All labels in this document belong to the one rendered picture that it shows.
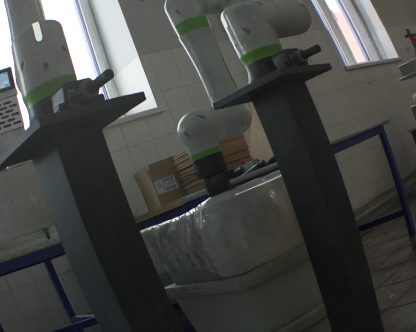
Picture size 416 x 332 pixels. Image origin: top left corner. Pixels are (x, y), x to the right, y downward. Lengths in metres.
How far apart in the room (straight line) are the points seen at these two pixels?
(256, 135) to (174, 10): 1.38
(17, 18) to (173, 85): 3.16
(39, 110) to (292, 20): 0.86
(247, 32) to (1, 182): 0.92
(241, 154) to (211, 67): 1.63
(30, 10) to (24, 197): 0.79
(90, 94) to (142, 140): 3.11
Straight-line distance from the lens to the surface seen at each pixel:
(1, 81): 2.41
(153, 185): 3.63
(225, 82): 2.02
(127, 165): 4.18
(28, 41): 1.27
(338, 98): 5.65
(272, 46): 1.72
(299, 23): 1.82
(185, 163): 3.55
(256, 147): 3.35
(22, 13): 1.49
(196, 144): 1.94
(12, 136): 2.35
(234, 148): 3.60
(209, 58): 2.04
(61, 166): 1.19
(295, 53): 1.70
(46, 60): 1.25
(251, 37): 1.72
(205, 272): 2.08
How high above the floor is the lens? 0.67
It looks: 4 degrees up
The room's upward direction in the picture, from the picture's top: 21 degrees counter-clockwise
